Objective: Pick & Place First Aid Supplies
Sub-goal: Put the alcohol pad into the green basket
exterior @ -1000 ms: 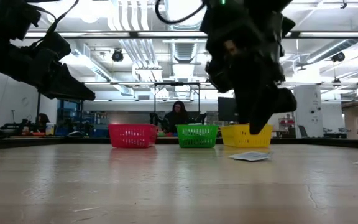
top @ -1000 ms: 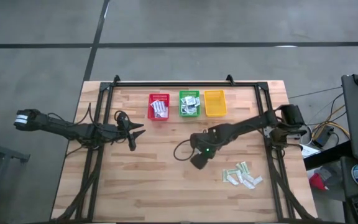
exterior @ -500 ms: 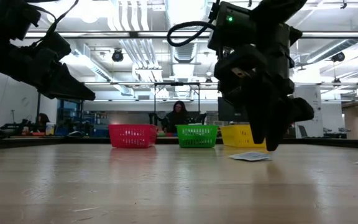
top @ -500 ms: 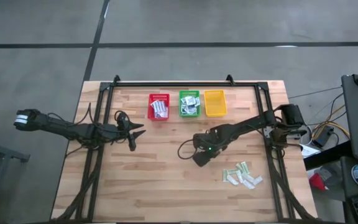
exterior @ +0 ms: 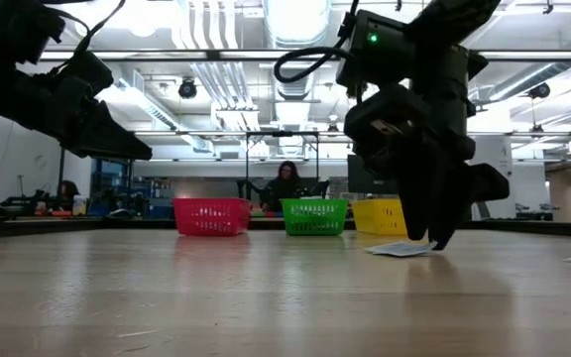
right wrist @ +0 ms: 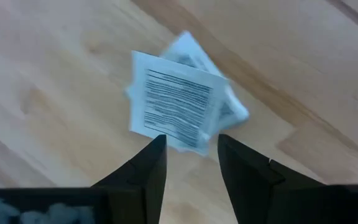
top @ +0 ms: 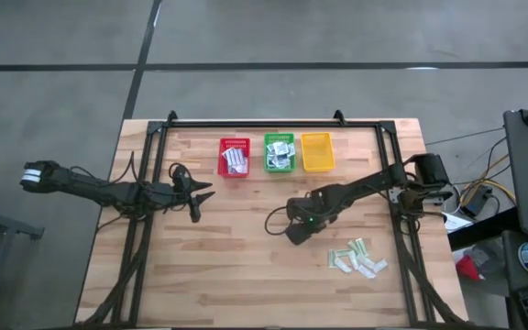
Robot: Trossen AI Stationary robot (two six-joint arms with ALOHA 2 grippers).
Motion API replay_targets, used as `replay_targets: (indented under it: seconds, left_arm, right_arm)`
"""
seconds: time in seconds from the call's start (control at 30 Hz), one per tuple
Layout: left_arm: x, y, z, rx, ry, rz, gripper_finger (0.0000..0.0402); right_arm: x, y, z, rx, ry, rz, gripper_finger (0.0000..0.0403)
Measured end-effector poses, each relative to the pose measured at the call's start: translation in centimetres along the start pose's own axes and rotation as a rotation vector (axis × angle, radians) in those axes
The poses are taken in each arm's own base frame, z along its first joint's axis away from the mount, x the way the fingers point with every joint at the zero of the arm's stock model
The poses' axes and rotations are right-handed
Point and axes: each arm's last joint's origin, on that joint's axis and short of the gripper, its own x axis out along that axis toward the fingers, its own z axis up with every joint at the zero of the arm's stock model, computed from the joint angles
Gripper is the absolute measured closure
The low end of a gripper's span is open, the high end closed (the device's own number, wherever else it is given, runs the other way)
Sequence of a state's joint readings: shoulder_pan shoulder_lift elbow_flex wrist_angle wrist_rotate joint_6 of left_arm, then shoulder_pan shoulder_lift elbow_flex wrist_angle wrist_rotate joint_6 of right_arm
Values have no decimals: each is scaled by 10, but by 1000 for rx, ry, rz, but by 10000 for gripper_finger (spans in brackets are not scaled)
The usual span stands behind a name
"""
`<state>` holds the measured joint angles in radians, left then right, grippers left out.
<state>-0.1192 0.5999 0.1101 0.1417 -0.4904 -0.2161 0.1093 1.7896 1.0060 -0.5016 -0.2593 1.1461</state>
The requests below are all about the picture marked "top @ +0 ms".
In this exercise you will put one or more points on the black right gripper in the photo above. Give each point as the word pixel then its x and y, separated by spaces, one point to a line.
pixel 310 211

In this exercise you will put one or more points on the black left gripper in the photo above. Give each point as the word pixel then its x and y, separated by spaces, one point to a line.
pixel 180 189

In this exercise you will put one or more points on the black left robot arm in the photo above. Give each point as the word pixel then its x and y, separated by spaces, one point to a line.
pixel 90 187

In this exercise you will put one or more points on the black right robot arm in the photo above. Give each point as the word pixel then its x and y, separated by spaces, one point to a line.
pixel 365 183

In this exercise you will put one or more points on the red plastic basket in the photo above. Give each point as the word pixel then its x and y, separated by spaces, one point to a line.
pixel 234 141

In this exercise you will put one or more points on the yellow plastic basket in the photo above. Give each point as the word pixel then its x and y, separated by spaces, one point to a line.
pixel 316 151

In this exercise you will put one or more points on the green plastic basket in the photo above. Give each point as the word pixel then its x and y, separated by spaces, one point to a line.
pixel 289 136

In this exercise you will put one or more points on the white paper sheet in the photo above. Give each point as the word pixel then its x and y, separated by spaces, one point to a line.
pixel 457 223

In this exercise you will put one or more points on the black power adapter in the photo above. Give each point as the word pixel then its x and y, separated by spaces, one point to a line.
pixel 475 201

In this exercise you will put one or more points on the red bag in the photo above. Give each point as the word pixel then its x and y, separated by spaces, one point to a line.
pixel 468 268

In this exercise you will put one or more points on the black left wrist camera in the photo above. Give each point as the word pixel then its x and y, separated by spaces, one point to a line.
pixel 194 210

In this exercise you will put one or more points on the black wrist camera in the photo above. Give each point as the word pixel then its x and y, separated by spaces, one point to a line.
pixel 194 210
pixel 298 234

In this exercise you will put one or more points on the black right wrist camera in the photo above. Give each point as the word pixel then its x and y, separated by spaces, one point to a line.
pixel 298 234

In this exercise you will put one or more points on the silver mounting bracket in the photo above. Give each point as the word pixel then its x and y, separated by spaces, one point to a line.
pixel 394 197

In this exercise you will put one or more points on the black metal table frame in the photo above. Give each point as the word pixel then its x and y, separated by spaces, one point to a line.
pixel 268 124

